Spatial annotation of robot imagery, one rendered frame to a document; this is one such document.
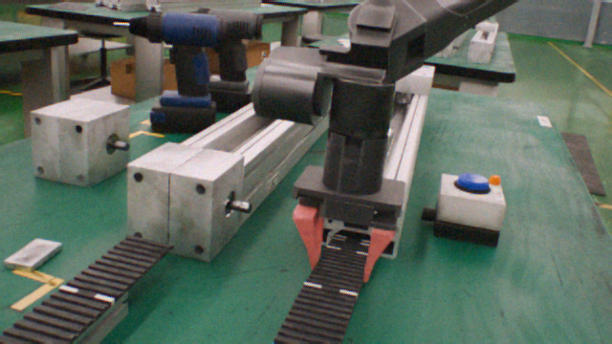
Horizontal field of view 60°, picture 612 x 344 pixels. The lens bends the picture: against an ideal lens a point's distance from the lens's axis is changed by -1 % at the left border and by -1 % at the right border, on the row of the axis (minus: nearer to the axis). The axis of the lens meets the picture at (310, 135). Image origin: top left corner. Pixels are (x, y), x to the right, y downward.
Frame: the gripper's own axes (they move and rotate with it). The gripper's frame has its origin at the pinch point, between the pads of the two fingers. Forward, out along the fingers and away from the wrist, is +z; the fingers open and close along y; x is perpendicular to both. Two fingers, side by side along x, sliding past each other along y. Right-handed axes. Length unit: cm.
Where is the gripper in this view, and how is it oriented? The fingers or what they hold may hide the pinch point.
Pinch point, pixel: (340, 267)
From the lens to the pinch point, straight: 56.2
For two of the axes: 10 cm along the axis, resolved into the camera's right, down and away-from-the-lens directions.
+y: -9.7, -1.5, 1.9
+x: -2.3, 2.5, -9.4
